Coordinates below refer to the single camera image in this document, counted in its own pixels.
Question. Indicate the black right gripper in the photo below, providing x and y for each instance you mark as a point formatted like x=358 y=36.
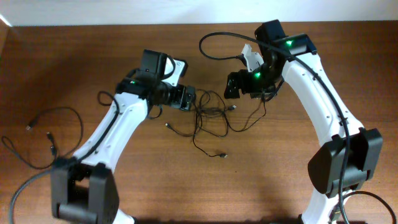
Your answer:
x=244 y=74

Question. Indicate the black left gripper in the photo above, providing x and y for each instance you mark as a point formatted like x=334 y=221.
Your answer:
x=189 y=98

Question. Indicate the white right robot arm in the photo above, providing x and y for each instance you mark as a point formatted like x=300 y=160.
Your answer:
x=348 y=153

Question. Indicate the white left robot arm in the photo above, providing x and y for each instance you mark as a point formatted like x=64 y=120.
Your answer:
x=83 y=188

